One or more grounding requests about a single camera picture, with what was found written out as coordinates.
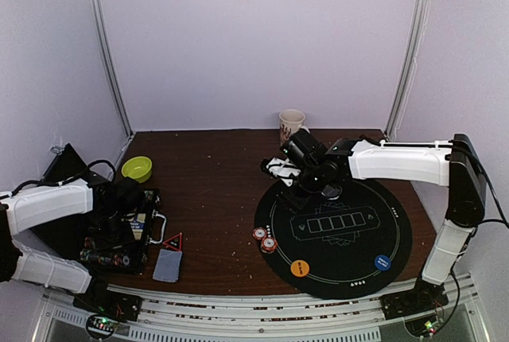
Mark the left aluminium frame post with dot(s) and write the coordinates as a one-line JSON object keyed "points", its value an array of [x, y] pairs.
{"points": [[108, 63]]}

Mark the blue playing card deck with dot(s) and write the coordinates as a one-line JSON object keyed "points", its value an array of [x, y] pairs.
{"points": [[167, 268]]}

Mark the round black poker mat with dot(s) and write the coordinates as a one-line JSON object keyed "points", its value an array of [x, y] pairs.
{"points": [[339, 239]]}

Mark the floral ceramic mug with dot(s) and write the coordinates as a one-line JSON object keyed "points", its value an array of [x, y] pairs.
{"points": [[290, 122]]}

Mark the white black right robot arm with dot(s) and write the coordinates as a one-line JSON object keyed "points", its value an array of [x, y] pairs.
{"points": [[310, 167]]}

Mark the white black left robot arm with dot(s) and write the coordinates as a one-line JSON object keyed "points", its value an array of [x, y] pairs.
{"points": [[34, 203]]}

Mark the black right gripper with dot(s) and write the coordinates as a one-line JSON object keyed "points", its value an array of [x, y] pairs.
{"points": [[297, 197]]}

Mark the right aluminium frame post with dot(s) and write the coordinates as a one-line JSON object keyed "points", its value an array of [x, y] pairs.
{"points": [[409, 67]]}

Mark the green bowl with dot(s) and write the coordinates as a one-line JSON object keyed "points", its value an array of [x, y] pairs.
{"points": [[138, 168]]}

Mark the blue small blind button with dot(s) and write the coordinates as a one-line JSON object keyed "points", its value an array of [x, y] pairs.
{"points": [[383, 263]]}

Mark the red poker chip stack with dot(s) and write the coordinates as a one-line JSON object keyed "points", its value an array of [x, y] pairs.
{"points": [[259, 233]]}

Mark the aluminium frame post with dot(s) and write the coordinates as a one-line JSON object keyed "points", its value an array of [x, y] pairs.
{"points": [[409, 67], [108, 63]]}

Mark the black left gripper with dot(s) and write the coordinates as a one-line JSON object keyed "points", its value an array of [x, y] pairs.
{"points": [[126, 241]]}

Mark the black red triangle marker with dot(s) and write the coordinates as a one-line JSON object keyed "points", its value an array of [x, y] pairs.
{"points": [[175, 243]]}

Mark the orange big blind button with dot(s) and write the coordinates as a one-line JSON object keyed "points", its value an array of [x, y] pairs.
{"points": [[299, 268]]}

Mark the aluminium front rail base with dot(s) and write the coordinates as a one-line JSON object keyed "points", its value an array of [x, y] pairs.
{"points": [[166, 316]]}

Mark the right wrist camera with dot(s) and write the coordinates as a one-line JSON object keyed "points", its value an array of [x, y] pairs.
{"points": [[284, 170]]}

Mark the clear dealer button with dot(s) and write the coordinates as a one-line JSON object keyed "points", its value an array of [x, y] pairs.
{"points": [[331, 192]]}

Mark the black poker chip case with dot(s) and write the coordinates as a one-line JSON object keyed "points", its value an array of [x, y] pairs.
{"points": [[69, 236]]}

